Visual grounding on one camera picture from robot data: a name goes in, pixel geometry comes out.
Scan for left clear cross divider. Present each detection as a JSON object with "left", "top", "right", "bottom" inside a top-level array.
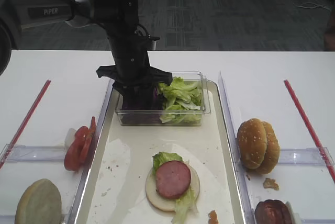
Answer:
[{"left": 1, "top": 144, "right": 66, "bottom": 163}]

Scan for bottom bun on tray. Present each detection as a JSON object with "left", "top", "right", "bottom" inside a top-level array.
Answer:
[{"left": 146, "top": 165, "right": 200, "bottom": 212}]

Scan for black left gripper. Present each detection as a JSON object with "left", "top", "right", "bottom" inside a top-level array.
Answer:
[{"left": 96, "top": 35, "right": 173, "bottom": 110}]

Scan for purple cabbage leaves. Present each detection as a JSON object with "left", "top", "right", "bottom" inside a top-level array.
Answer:
[{"left": 120, "top": 92, "right": 165, "bottom": 126}]

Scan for right clear long divider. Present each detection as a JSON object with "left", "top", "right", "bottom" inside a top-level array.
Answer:
[{"left": 218, "top": 71, "right": 255, "bottom": 223}]

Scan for tomato slice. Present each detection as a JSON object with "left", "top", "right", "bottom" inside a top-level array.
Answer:
[
  {"left": 79, "top": 117, "right": 96, "bottom": 164},
  {"left": 64, "top": 126, "right": 88, "bottom": 171}
]

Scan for bread crumb right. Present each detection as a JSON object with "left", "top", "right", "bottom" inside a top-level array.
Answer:
[{"left": 263, "top": 178, "right": 280, "bottom": 191}]

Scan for clear cross divider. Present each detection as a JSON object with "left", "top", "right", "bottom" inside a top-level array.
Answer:
[
  {"left": 278, "top": 148, "right": 334, "bottom": 166},
  {"left": 1, "top": 144, "right": 66, "bottom": 163}
]

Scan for pink meat patty slice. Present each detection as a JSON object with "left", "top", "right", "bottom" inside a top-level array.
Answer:
[{"left": 155, "top": 161, "right": 191, "bottom": 199}]

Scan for pale bun bottom left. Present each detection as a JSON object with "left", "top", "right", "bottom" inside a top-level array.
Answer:
[{"left": 15, "top": 178, "right": 62, "bottom": 224}]

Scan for red rail strip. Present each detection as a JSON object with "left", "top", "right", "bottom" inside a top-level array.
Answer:
[
  {"left": 0, "top": 80, "right": 51, "bottom": 168},
  {"left": 283, "top": 80, "right": 334, "bottom": 181}
]

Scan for food scrap on tray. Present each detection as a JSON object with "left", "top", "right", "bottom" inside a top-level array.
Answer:
[{"left": 208, "top": 210, "right": 219, "bottom": 224}]

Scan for lettuce leaf under patty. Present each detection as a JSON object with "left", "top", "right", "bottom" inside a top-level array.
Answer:
[{"left": 152, "top": 152, "right": 198, "bottom": 223}]

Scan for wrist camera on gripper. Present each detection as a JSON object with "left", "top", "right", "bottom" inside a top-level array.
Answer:
[{"left": 140, "top": 36, "right": 160, "bottom": 51}]

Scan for back tomato slice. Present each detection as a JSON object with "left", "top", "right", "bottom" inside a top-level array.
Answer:
[{"left": 79, "top": 117, "right": 96, "bottom": 164}]

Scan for right clear cross divider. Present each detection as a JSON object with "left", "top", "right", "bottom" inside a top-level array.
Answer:
[{"left": 278, "top": 148, "right": 334, "bottom": 166}]

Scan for sesame bun back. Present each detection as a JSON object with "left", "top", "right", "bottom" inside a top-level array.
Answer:
[{"left": 257, "top": 121, "right": 280, "bottom": 175}]

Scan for sesame bun front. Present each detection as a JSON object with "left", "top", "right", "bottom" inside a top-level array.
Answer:
[{"left": 237, "top": 118, "right": 267, "bottom": 170}]

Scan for clear plastic salad container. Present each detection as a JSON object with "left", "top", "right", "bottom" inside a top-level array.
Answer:
[{"left": 115, "top": 72, "right": 211, "bottom": 126}]

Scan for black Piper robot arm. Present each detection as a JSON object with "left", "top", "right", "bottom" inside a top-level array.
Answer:
[{"left": 1, "top": 0, "right": 172, "bottom": 110}]

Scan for green lettuce pile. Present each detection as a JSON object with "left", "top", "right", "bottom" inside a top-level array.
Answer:
[{"left": 158, "top": 76, "right": 203, "bottom": 125}]

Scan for white cable on floor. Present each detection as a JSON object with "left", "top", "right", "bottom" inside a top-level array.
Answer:
[{"left": 292, "top": 0, "right": 335, "bottom": 13}]

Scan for dark meat patties stack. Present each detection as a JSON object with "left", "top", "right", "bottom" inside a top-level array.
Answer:
[{"left": 254, "top": 199, "right": 293, "bottom": 224}]

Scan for sesame bun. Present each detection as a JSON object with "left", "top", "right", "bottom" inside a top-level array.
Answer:
[
  {"left": 257, "top": 121, "right": 280, "bottom": 175},
  {"left": 237, "top": 118, "right": 267, "bottom": 170}
]

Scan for right red rail strip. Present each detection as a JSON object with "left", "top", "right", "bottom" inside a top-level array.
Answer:
[{"left": 283, "top": 80, "right": 334, "bottom": 181}]

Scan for white metal tray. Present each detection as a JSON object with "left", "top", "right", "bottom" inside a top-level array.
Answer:
[{"left": 76, "top": 81, "right": 244, "bottom": 223}]

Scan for white pusher behind tomato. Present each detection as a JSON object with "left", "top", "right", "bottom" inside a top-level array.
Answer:
[{"left": 56, "top": 128, "right": 76, "bottom": 149}]

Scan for left red rail strip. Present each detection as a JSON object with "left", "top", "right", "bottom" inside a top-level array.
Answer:
[{"left": 0, "top": 80, "right": 51, "bottom": 168}]

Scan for front tomato slice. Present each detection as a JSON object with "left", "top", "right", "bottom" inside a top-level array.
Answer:
[{"left": 64, "top": 126, "right": 88, "bottom": 171}]

